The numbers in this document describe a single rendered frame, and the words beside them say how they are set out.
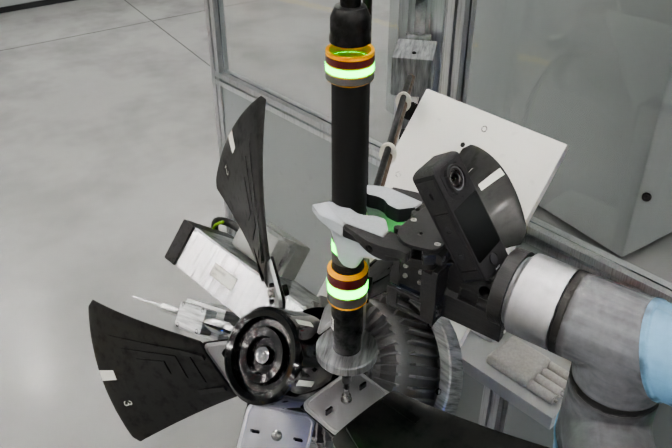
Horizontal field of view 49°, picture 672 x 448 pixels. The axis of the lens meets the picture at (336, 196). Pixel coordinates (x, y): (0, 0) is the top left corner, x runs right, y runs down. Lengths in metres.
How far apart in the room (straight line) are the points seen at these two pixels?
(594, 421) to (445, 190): 0.23
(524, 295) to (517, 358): 0.79
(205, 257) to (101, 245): 2.06
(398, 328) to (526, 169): 0.29
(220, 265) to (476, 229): 0.64
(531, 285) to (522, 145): 0.50
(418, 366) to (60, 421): 1.74
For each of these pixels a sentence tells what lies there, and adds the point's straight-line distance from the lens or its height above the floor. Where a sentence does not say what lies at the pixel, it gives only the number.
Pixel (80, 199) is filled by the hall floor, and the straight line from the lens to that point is 3.62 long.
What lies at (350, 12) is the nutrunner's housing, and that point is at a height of 1.66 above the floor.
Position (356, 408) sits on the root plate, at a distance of 0.91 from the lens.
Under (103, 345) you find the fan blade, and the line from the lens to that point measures 1.17.
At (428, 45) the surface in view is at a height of 1.38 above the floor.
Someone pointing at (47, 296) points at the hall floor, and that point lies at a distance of 3.08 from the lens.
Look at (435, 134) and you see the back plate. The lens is 1.18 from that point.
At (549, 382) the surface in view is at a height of 0.88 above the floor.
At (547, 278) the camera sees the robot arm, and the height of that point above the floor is 1.48.
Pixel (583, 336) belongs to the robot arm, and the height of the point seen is 1.45.
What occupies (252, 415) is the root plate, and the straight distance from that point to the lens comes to 0.97.
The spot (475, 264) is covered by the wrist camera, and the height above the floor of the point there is 1.47.
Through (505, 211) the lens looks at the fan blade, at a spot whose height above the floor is 1.42.
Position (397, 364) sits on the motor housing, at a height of 1.16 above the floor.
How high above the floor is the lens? 1.87
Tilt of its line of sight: 33 degrees down
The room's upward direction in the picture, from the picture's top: straight up
